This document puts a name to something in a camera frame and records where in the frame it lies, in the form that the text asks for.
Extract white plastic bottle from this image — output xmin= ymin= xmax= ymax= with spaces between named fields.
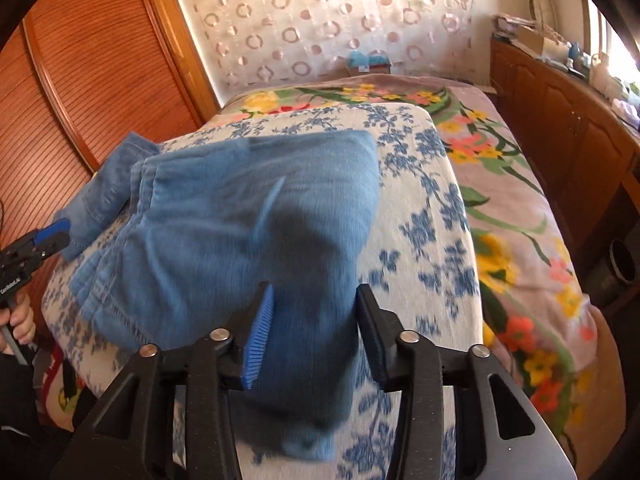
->
xmin=590 ymin=54 xmax=610 ymax=87

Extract stack of papers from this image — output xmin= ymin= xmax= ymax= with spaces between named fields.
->
xmin=494 ymin=12 xmax=538 ymax=38

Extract colourful flower blanket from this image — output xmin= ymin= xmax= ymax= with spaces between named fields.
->
xmin=35 ymin=74 xmax=628 ymax=441

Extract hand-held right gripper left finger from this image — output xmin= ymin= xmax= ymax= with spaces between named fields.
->
xmin=50 ymin=282 xmax=276 ymax=480

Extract cardboard box with blue cloth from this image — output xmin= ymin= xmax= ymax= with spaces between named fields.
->
xmin=345 ymin=51 xmax=393 ymax=77

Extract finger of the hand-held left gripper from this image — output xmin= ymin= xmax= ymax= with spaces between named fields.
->
xmin=35 ymin=232 xmax=70 ymax=261
xmin=30 ymin=219 xmax=72 ymax=248

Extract wooden cabinet row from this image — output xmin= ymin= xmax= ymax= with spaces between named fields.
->
xmin=490 ymin=37 xmax=640 ymax=261

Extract person's left hand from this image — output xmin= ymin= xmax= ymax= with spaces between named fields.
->
xmin=10 ymin=292 xmax=37 ymax=356

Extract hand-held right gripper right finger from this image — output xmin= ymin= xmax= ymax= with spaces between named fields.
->
xmin=356 ymin=284 xmax=576 ymax=480

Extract sheer circle-patterned curtain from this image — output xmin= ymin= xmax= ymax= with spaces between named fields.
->
xmin=167 ymin=0 xmax=476 ymax=103

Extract black round bin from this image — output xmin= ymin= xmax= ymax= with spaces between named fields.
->
xmin=607 ymin=237 xmax=640 ymax=287

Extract blue denim pants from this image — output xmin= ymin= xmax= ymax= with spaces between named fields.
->
xmin=59 ymin=130 xmax=383 ymax=463

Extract wooden louvred wardrobe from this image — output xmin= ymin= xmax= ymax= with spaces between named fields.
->
xmin=0 ymin=0 xmax=221 ymax=281

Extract bright window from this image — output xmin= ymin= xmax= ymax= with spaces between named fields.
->
xmin=582 ymin=0 xmax=640 ymax=106

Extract open cardboard box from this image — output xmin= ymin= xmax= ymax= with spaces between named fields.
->
xmin=515 ymin=26 xmax=571 ymax=61

